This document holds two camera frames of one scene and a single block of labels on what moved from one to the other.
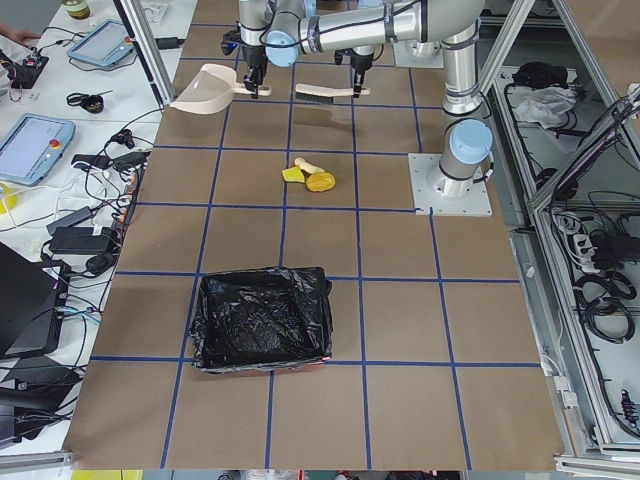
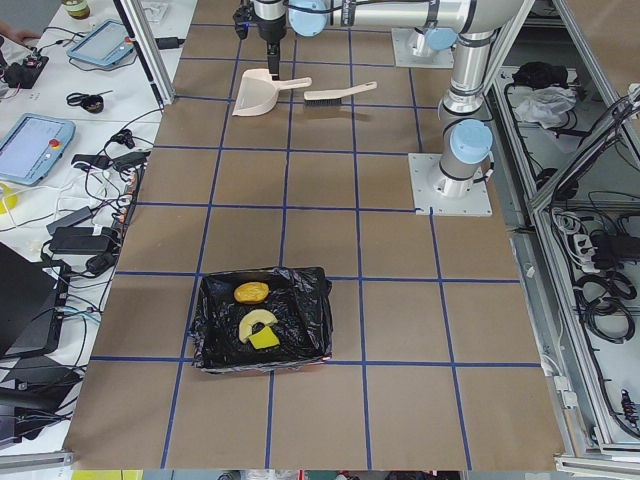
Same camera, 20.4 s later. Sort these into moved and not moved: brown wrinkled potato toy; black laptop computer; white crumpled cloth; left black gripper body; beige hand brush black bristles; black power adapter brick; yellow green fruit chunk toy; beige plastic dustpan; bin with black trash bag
Moved: beige hand brush black bristles; beige plastic dustpan; brown wrinkled potato toy; yellow green fruit chunk toy; left black gripper body
Not moved: black laptop computer; bin with black trash bag; white crumpled cloth; black power adapter brick
